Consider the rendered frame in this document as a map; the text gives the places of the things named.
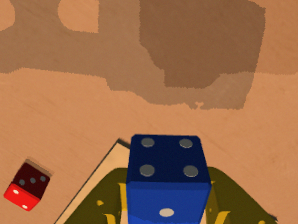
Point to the red die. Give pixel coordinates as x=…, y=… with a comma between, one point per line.
x=27, y=187

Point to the tan flat mat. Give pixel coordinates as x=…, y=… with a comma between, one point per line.
x=116, y=157

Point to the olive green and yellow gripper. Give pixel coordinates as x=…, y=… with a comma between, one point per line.
x=228, y=203

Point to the blue die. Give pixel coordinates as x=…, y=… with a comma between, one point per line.
x=168, y=181

